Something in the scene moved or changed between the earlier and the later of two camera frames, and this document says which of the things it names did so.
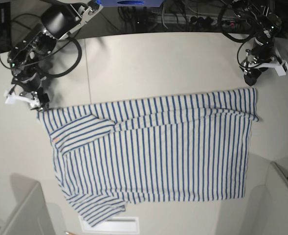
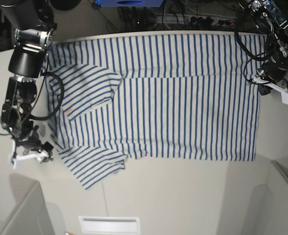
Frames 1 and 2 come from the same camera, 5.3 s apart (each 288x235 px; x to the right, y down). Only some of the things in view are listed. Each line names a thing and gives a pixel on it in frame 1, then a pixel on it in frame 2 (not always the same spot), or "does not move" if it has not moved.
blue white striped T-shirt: [185, 147] → [193, 96]
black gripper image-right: [260, 54] → [274, 69]
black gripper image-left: [31, 82] → [25, 136]
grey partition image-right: [274, 208] does not move
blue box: [129, 3] does not move
